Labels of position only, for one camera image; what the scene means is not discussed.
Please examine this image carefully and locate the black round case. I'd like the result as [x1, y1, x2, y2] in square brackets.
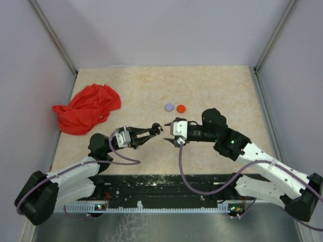
[149, 123, 163, 135]

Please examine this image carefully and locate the lilac earbud charging case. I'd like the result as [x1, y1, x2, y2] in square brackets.
[164, 103, 174, 112]

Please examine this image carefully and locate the orange round case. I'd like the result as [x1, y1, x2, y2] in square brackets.
[176, 104, 186, 113]

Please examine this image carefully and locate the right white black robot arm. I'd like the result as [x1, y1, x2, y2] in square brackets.
[167, 108, 322, 222]

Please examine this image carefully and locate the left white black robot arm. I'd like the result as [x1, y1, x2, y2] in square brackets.
[14, 123, 163, 226]

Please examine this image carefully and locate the red crumpled cloth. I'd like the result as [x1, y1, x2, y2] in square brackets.
[52, 84, 121, 136]

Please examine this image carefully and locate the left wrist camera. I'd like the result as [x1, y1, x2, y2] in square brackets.
[115, 126, 131, 148]

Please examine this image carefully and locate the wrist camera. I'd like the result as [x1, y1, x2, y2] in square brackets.
[170, 120, 188, 145]
[115, 126, 131, 148]

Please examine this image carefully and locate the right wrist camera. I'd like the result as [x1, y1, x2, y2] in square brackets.
[170, 120, 188, 145]

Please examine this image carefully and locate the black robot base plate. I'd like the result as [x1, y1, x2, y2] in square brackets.
[87, 174, 244, 209]

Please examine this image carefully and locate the white slotted cable duct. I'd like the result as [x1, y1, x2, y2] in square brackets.
[52, 201, 244, 214]

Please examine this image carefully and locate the aluminium rail right side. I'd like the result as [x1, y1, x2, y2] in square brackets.
[249, 68, 284, 160]

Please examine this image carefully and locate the left aluminium frame post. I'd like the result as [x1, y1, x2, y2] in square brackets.
[27, 0, 78, 76]

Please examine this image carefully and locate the aluminium frame post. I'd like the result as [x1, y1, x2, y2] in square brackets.
[27, 0, 78, 76]
[253, 0, 299, 74]

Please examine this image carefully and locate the right aluminium frame post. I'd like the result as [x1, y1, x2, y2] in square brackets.
[253, 0, 299, 74]

